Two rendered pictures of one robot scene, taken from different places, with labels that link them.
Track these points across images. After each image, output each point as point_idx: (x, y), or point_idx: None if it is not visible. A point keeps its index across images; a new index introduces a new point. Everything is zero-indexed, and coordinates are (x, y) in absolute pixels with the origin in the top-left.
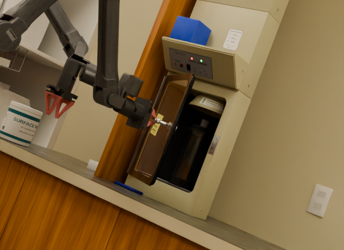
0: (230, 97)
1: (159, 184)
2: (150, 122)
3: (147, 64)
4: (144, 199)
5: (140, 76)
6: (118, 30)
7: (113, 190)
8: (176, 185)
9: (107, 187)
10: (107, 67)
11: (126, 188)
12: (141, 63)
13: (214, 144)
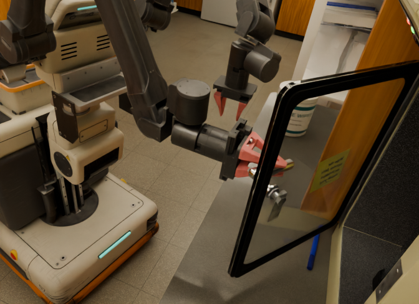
0: None
1: (337, 272)
2: (246, 171)
3: (384, 35)
4: (255, 285)
5: (362, 60)
6: (114, 4)
7: (186, 251)
8: (370, 294)
9: (191, 242)
10: (125, 74)
11: (307, 245)
12: (371, 33)
13: (388, 282)
